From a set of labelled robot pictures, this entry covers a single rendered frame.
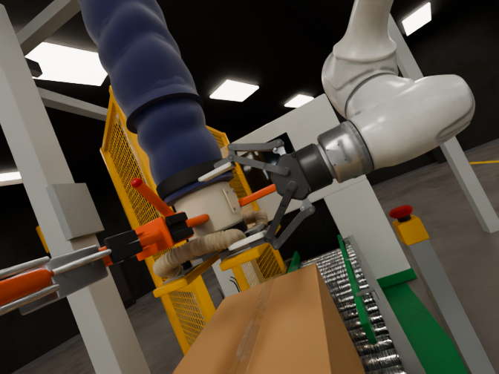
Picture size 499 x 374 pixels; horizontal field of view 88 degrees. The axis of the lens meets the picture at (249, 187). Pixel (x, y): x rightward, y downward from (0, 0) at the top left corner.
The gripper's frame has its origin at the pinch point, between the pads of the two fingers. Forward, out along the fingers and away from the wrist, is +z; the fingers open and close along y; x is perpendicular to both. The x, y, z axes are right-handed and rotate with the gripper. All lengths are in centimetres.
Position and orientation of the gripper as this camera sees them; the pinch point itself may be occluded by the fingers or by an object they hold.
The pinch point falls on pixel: (221, 211)
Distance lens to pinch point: 48.4
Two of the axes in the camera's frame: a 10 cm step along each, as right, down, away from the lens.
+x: 2.7, -0.3, 9.6
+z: -8.7, 4.2, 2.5
